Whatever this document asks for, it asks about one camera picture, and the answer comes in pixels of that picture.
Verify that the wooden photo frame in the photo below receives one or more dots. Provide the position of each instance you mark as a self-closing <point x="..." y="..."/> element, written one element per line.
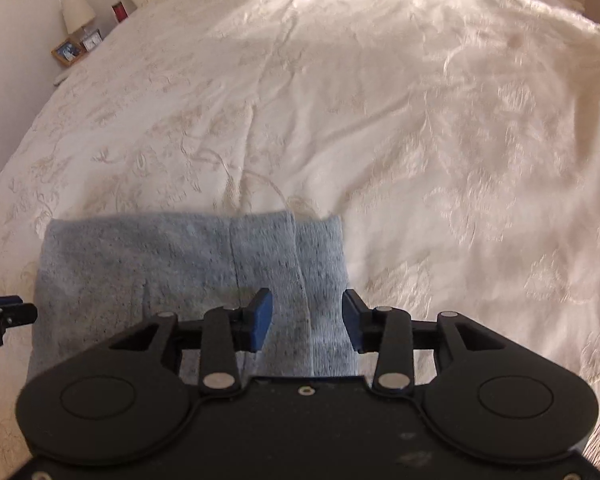
<point x="69" y="51"/>

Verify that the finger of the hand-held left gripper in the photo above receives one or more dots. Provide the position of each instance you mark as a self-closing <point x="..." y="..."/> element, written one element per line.
<point x="17" y="314"/>

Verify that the cream floral bedspread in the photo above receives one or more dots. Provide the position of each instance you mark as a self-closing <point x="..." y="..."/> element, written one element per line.
<point x="380" y="135"/>

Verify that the small desk clock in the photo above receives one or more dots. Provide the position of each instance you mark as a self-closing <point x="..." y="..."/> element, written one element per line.
<point x="92" y="40"/>

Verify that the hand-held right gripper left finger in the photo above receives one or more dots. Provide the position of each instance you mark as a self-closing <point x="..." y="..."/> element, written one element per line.
<point x="262" y="321"/>

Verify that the grey speckled pants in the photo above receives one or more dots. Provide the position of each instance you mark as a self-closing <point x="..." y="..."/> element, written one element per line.
<point x="170" y="265"/>

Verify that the white table lamp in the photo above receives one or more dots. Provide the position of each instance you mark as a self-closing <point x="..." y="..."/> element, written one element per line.
<point x="76" y="10"/>

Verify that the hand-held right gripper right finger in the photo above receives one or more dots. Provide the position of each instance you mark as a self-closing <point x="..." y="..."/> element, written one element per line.
<point x="352" y="326"/>

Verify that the red candle jar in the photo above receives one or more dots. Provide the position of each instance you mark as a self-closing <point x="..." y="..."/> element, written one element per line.
<point x="119" y="12"/>

